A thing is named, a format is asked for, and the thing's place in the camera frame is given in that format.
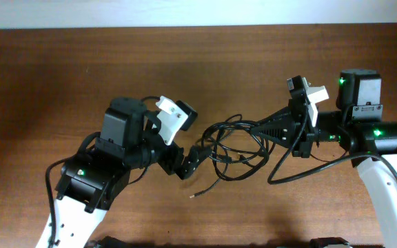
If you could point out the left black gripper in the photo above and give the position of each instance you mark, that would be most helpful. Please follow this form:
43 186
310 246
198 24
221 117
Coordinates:
172 164

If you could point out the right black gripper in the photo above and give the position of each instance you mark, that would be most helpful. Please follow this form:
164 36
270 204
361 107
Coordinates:
300 125

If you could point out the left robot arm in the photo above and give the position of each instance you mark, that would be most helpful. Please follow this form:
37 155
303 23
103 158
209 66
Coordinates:
82 187

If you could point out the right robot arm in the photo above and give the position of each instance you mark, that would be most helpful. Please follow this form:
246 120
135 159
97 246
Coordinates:
356 125

